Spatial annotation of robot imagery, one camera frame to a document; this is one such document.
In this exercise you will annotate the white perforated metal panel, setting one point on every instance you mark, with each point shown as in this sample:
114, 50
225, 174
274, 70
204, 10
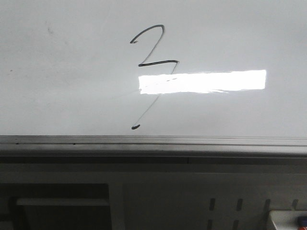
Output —
203, 201

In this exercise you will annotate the white whiteboard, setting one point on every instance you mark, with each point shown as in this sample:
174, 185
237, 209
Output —
153, 67

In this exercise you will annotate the grey aluminium whiteboard tray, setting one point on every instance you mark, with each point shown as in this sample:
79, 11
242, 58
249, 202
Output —
271, 149

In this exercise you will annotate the white box with coloured items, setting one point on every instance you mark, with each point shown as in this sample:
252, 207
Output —
284, 220

